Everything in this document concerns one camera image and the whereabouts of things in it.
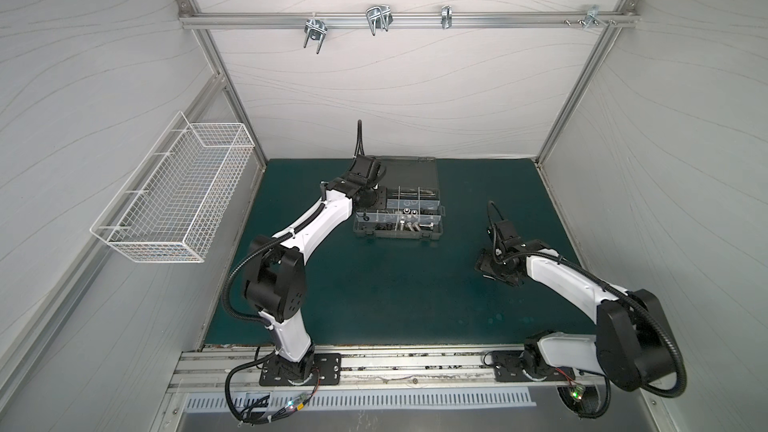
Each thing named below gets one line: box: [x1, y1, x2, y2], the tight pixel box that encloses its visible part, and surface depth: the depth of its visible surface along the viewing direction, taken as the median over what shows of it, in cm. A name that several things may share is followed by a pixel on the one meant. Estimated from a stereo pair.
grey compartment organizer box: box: [353, 156, 446, 240], surface depth 103 cm
